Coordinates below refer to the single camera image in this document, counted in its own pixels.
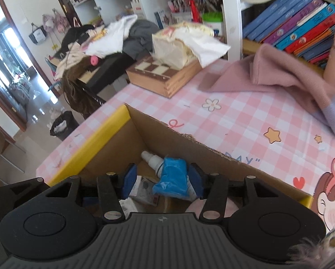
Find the tissue pack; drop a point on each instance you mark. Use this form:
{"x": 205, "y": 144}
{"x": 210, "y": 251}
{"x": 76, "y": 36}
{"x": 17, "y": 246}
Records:
{"x": 170, "y": 50}

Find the pink purple cloth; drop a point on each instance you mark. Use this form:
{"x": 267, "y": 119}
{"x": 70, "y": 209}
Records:
{"x": 268, "y": 70}

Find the pink checked tablecloth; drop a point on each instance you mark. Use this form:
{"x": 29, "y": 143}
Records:
{"x": 240, "y": 117}

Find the person's fluffy grey sleeve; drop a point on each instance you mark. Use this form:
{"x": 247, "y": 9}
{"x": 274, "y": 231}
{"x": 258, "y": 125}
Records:
{"x": 310, "y": 249}

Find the white side shelf unit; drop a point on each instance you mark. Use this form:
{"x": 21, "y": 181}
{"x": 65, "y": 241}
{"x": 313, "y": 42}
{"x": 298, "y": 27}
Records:
{"x": 111, "y": 2}

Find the red tassel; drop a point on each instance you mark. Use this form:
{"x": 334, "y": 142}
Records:
{"x": 194, "y": 8}

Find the black trash bin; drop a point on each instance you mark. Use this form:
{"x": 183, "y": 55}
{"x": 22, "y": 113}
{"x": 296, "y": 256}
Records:
{"x": 69, "y": 129}

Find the cup of pens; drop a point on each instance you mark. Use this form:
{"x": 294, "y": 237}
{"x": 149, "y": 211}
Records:
{"x": 181, "y": 12}

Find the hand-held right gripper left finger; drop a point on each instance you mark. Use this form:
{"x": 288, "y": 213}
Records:
{"x": 129, "y": 179}

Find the pink plush pig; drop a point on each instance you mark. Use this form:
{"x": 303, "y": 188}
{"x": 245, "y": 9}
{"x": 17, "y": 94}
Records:
{"x": 192, "y": 208}

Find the yellow cardboard box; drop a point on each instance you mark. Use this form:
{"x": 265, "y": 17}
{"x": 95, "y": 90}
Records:
{"x": 161, "y": 137}

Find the white garment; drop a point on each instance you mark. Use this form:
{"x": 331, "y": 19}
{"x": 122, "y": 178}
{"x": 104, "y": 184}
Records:
{"x": 111, "y": 37}

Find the black garment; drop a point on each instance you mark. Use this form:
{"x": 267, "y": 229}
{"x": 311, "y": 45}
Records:
{"x": 76, "y": 36}

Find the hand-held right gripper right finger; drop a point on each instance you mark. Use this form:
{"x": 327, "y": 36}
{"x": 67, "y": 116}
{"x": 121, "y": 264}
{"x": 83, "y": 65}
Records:
{"x": 196, "y": 179}

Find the black side table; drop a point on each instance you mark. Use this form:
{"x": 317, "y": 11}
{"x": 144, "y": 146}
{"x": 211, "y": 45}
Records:
{"x": 108, "y": 72}

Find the blue tube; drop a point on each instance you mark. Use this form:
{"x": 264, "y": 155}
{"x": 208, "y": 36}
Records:
{"x": 171, "y": 179}

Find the wooden chess box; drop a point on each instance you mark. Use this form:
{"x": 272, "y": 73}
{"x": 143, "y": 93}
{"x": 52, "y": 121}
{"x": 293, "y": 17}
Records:
{"x": 161, "y": 84}

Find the navy white tote bag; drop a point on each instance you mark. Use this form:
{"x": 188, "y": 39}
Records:
{"x": 38, "y": 35}

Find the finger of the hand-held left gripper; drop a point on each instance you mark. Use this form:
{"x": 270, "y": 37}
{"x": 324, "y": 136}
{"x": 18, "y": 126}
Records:
{"x": 5, "y": 201}

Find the row of blue paperbacks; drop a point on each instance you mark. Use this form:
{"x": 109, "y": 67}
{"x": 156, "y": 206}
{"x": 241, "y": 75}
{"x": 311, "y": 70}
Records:
{"x": 296, "y": 25}

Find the pink hanging backpack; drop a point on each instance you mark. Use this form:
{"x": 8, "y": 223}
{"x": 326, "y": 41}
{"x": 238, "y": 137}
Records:
{"x": 56, "y": 22}

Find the dark grey garment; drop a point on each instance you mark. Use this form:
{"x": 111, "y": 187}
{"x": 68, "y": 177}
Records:
{"x": 145, "y": 36}

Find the green lidded container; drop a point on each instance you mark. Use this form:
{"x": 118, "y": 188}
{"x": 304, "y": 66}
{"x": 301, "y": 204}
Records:
{"x": 212, "y": 22}

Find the pink round cap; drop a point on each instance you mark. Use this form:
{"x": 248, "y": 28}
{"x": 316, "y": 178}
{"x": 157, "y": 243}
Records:
{"x": 94, "y": 60}

